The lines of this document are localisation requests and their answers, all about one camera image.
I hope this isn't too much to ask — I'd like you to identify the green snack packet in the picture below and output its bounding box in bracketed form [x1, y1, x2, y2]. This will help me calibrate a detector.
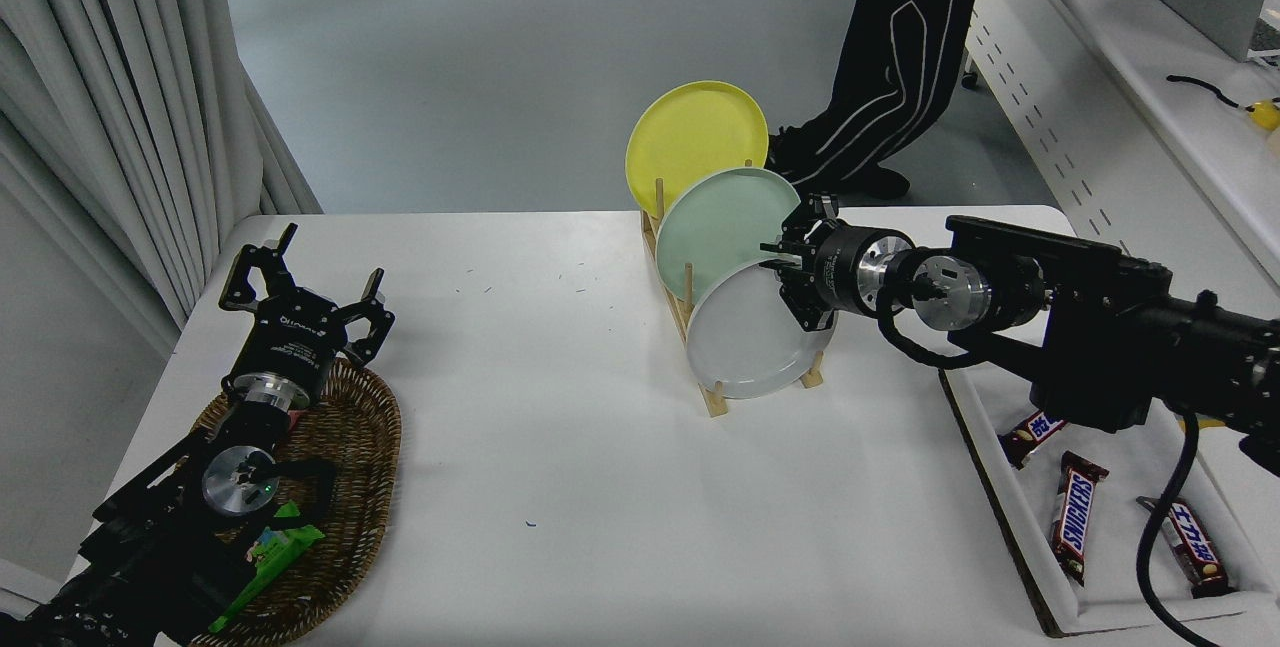
[208, 502, 327, 634]

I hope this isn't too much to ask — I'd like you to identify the brown wicker basket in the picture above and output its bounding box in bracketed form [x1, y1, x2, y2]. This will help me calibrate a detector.
[188, 357, 403, 646]

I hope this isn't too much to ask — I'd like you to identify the mint green plate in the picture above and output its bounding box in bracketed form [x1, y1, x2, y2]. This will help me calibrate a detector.
[655, 167, 804, 303]

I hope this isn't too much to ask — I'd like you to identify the grey curtain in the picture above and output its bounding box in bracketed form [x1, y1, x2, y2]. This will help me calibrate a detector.
[0, 0, 323, 358]

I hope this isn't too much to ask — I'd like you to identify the person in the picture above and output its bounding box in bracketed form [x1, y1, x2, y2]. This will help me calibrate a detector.
[765, 0, 998, 203]

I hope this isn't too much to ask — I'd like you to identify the yellow plate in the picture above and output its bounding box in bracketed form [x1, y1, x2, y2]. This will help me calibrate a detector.
[625, 80, 769, 221]

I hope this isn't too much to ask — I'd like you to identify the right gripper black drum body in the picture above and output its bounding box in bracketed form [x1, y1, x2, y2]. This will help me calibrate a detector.
[812, 225, 876, 316]

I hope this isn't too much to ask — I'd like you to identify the wooden plate rack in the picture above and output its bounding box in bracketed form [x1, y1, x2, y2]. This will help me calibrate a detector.
[640, 177, 826, 418]

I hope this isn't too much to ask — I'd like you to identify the thick black cable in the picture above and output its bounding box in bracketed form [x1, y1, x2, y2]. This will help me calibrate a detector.
[1167, 75, 1251, 113]

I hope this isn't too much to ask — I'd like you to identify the white foam tray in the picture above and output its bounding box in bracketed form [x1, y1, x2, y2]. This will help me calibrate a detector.
[938, 367, 1280, 638]

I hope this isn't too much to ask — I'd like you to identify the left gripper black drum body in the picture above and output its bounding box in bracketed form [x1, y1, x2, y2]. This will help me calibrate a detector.
[232, 289, 349, 398]

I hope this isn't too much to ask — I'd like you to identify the brown snack bar blue print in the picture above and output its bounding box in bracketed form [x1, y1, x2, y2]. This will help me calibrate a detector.
[1137, 495, 1233, 600]
[998, 410, 1066, 470]

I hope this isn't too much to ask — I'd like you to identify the white wheeled desk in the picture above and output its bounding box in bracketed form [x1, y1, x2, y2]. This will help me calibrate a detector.
[960, 0, 1280, 303]

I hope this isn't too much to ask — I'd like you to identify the brown Snickers bar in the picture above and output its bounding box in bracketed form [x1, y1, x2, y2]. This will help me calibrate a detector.
[1050, 450, 1111, 588]

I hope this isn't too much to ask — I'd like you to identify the grey plate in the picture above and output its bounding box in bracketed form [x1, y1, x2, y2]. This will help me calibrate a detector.
[685, 257, 839, 400]

